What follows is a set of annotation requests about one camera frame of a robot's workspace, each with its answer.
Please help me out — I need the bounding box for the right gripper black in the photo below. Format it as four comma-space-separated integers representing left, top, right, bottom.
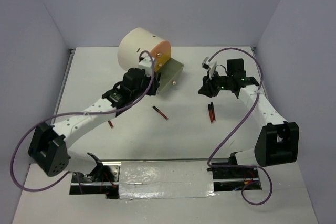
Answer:
198, 69, 233, 98

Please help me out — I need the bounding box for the red lip gloss pair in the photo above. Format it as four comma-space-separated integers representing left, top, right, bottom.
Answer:
207, 104, 214, 124

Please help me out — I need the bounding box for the cream round drawer organizer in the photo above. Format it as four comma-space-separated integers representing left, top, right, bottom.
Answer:
117, 27, 184, 93

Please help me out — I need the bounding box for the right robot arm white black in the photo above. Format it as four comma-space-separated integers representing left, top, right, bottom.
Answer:
198, 58, 299, 177

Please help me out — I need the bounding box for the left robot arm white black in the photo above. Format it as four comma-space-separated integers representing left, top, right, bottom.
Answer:
28, 68, 161, 182

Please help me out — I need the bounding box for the silver foil tape sheet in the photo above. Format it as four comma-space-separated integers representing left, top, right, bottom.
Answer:
119, 161, 215, 199

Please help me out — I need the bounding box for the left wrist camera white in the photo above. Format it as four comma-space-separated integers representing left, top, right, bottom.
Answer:
138, 56, 156, 77

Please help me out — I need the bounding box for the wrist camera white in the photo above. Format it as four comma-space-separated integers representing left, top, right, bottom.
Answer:
202, 57, 217, 79
138, 56, 156, 77

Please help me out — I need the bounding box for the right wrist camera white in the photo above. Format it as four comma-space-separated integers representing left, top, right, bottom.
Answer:
202, 57, 217, 79

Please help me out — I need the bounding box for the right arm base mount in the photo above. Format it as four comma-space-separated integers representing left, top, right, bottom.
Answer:
207, 153, 261, 192

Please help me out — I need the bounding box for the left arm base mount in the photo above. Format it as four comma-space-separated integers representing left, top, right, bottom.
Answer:
69, 153, 120, 199

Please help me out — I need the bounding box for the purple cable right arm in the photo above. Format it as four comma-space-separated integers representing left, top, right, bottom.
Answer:
207, 47, 274, 206

